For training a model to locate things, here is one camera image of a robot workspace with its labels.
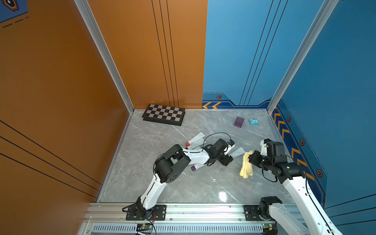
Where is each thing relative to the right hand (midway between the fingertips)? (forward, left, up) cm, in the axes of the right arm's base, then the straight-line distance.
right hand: (248, 155), depth 78 cm
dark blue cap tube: (+9, +2, -13) cm, 16 cm away
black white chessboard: (+40, +51, -9) cm, 66 cm away
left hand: (+8, +7, -13) cm, 16 cm away
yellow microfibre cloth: (-7, +2, -1) cm, 7 cm away
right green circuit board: (-29, -6, -17) cm, 35 cm away
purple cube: (+33, -4, -10) cm, 35 cm away
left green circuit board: (-30, +54, -15) cm, 64 cm away
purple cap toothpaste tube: (-1, +27, -12) cm, 30 cm away
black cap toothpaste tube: (+14, +28, -11) cm, 33 cm away
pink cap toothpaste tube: (+21, +26, -12) cm, 36 cm away
